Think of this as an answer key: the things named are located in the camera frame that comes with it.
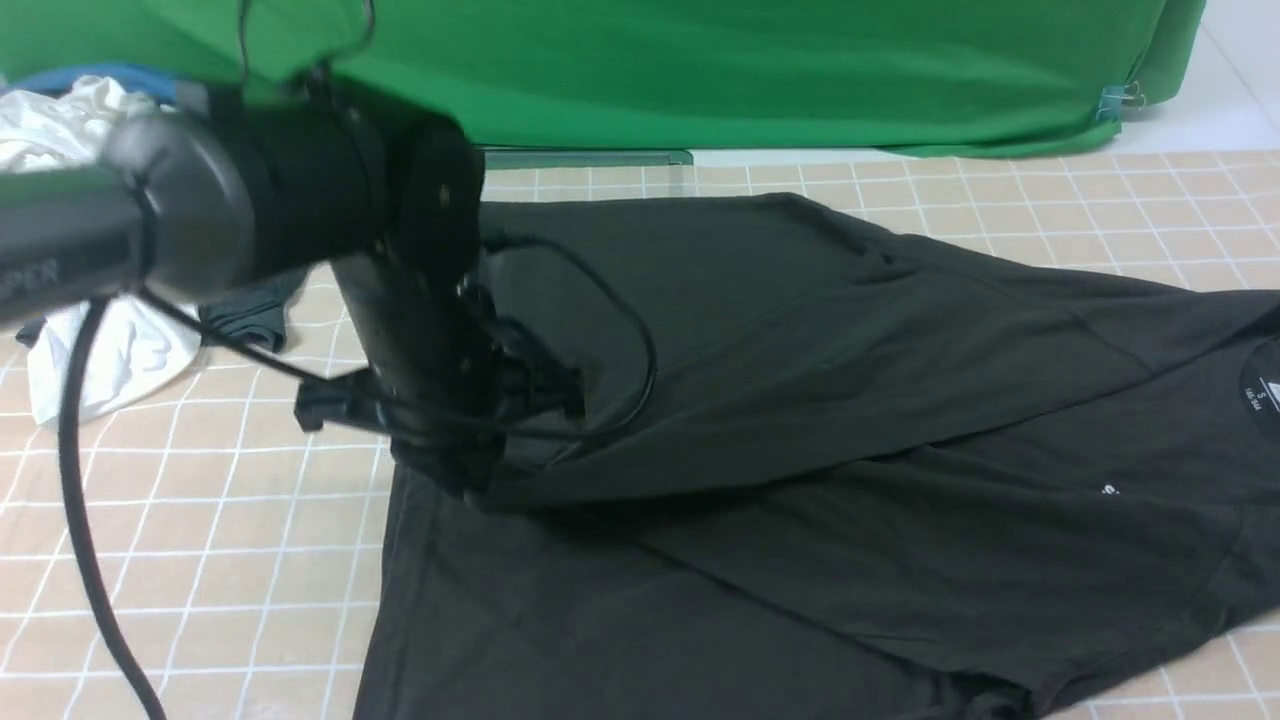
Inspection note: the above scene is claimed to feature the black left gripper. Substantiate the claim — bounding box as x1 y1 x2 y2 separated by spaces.
294 255 585 496

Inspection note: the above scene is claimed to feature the dark gray long-sleeve shirt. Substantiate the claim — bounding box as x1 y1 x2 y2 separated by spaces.
355 193 1277 719

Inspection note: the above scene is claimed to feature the dark teal shirt in pile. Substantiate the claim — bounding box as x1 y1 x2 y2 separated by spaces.
15 269 308 355

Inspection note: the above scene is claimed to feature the white shirt in pile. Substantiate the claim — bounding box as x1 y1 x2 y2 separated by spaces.
3 67 200 427

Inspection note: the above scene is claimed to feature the beige grid-pattern mat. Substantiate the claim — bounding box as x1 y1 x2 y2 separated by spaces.
1 150 1279 719

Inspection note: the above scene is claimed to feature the green backdrop cloth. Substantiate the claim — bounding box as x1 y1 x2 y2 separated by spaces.
3 1 1206 159

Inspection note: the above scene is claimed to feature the teal binder clip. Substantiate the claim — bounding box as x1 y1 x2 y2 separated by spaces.
1094 81 1147 124

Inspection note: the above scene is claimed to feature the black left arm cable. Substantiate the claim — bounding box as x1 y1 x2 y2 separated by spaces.
55 0 658 720

